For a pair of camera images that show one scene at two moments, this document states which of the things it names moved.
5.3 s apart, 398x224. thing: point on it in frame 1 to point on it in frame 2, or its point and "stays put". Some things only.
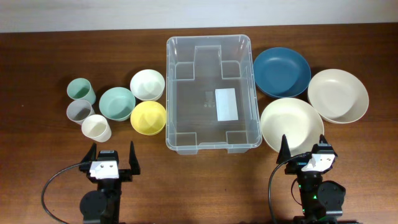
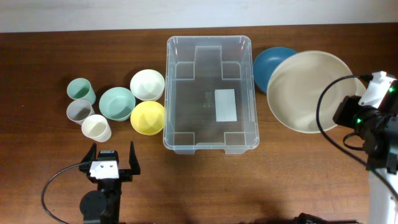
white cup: x=97 y=127 stays put
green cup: x=81 y=89 stays put
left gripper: x=127 y=175 stays put
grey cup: x=78 y=111 stays put
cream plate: x=296 y=119 to x=295 y=84
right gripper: x=296 y=166 to x=348 y=104
